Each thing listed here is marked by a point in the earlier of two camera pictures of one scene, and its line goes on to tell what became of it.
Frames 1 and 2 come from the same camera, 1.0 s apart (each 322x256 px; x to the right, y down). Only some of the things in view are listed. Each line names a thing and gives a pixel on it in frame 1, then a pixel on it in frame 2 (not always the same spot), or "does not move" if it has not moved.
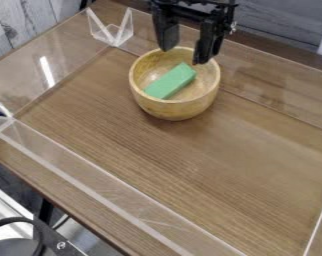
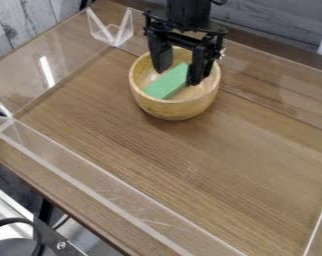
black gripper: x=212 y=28 → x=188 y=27
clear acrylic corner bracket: x=114 y=35 does not move
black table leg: x=45 y=212 does not move
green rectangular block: x=171 y=81 does not move
